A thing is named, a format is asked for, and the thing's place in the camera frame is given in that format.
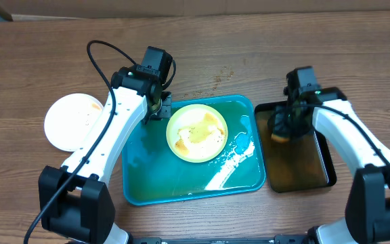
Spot light green plate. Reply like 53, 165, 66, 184
166, 104, 228, 163

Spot teal serving tray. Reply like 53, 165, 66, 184
122, 95, 266, 206

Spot black water tray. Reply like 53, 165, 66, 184
255, 101, 337, 193

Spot green yellow sponge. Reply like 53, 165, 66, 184
271, 132, 290, 143

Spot cardboard backdrop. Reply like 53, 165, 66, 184
0, 0, 390, 18

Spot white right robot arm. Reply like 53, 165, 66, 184
267, 87, 390, 243

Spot white plate with sauce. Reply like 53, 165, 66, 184
44, 94, 104, 152

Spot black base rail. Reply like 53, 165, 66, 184
128, 235, 317, 244

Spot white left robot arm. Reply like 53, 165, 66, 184
35, 64, 172, 243

